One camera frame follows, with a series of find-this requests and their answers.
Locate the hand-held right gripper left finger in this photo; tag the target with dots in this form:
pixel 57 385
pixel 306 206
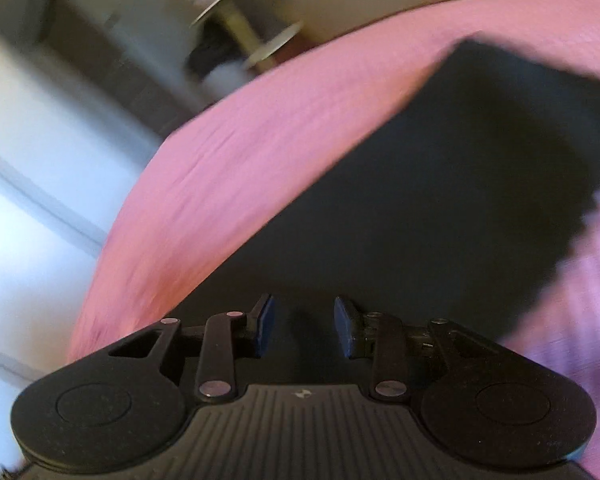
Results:
pixel 263 327

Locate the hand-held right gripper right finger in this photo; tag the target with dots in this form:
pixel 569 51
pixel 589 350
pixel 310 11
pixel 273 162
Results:
pixel 342 327

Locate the black pants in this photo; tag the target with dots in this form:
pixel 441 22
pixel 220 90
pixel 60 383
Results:
pixel 405 185

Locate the pink ribbed blanket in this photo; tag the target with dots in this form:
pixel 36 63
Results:
pixel 280 135

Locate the black cloth pile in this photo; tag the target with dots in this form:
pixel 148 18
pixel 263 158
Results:
pixel 211 55

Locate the white wardrobe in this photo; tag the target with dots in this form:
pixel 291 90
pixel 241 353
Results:
pixel 30 170

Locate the gold side table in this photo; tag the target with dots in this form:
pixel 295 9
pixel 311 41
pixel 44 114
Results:
pixel 240 15

